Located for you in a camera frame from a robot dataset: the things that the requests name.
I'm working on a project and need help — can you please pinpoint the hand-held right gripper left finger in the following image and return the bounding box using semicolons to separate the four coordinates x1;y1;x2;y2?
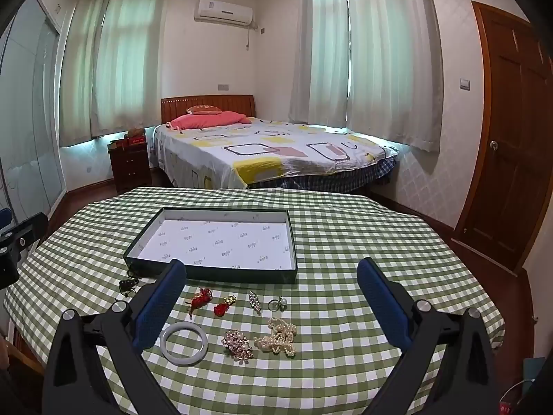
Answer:
41;258;188;415

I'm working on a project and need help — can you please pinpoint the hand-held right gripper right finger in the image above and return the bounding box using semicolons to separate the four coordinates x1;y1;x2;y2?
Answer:
357;257;500;415

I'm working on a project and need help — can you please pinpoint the black pendant with cord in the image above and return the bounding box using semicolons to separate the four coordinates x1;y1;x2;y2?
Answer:
119;270;141;297

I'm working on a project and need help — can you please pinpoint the red knot tassel charm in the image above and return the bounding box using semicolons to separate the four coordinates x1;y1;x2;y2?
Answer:
187;287;213;314

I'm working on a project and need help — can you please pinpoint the white jade bangle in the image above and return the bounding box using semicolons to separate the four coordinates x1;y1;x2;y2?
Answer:
159;322;209;367

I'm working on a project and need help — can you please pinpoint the small red gold charm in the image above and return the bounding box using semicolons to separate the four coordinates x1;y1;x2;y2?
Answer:
214;295;238;317

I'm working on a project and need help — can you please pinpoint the gold chain bracelet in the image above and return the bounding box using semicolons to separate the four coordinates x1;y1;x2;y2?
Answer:
222;329;255;361

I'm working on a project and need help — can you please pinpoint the green shallow cardboard box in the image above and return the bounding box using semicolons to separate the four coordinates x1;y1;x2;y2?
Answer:
123;207;300;284

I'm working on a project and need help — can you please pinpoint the pearl necklace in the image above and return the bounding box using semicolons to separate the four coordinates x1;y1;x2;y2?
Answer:
253;316;298;359

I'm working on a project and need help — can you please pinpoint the green checked tablecloth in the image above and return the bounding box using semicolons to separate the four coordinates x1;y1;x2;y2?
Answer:
3;187;506;415

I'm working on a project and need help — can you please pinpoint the white sliding wardrobe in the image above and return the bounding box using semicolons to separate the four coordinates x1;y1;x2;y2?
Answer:
0;0;68;225

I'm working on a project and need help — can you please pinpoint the dark wooden nightstand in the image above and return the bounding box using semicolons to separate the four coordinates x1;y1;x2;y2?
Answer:
108;136;152;195

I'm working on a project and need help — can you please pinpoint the blue plaid bed sheet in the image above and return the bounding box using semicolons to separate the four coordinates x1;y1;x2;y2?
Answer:
242;156;397;192

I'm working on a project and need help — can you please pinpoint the white curtain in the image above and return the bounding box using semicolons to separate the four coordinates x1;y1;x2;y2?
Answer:
289;0;352;127
58;0;114;148
345;0;446;153
91;0;167;139

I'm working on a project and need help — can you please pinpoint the bed with patterned cover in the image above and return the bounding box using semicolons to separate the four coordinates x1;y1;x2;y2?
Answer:
153;117;400;189

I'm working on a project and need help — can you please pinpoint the pink pillow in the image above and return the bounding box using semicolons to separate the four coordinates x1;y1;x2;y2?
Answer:
166;111;255;131

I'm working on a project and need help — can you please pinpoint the brown wooden door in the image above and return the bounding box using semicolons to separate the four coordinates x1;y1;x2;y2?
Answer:
453;1;553;276

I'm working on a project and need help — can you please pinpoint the wooden bed headboard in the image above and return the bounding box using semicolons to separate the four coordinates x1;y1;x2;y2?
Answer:
161;94;256;124

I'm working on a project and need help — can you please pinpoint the white air conditioner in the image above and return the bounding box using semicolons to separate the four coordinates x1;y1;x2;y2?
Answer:
194;0;255;25

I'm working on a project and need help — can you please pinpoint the white cable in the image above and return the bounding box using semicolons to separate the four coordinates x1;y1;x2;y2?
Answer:
500;378;534;404

